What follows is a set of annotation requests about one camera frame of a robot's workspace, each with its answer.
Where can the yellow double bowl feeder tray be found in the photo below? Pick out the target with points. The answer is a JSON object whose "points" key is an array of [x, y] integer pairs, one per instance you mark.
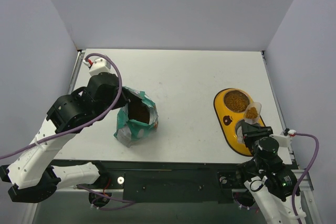
{"points": [[230, 105]]}

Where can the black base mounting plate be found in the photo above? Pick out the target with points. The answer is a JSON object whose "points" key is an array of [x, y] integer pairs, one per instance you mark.
{"points": [[162, 182]]}

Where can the near steel bowl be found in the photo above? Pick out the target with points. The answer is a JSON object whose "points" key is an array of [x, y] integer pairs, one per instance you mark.
{"points": [[238, 128]]}

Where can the far steel bowl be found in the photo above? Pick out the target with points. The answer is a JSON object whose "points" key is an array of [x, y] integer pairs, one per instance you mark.
{"points": [[236, 100]]}

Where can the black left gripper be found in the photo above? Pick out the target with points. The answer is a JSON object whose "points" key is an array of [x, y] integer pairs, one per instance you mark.
{"points": [[122, 96]]}

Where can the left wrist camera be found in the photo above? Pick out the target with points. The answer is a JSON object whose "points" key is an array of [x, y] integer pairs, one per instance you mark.
{"points": [[97, 66]]}

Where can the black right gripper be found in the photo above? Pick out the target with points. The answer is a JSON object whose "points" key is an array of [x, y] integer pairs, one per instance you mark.
{"points": [[255, 132]]}

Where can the brown kibble in scoop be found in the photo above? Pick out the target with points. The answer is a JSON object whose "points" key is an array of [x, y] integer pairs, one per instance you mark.
{"points": [[252, 113]]}

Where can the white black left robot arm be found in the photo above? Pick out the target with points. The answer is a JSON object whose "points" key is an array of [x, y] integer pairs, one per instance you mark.
{"points": [[32, 176]]}

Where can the brown kibble in far bowl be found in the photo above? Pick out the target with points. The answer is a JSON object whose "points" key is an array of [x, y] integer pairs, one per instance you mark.
{"points": [[236, 101]]}

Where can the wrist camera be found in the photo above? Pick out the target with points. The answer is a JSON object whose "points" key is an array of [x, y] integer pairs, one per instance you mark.
{"points": [[97, 66], [285, 138]]}

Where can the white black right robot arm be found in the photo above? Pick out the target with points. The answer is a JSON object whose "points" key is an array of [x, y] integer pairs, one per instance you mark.
{"points": [[272, 184]]}

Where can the steel bowl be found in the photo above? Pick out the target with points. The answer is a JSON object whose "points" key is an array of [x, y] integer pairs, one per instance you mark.
{"points": [[238, 128], [236, 100]]}

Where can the clear plastic scoop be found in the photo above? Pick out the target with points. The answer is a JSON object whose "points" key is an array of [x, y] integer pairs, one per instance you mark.
{"points": [[249, 121]]}

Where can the green white dog food bag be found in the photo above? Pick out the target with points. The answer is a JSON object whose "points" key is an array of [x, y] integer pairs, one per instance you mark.
{"points": [[138, 119]]}

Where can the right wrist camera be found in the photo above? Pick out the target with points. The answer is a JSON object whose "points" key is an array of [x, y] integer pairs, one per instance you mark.
{"points": [[285, 138]]}

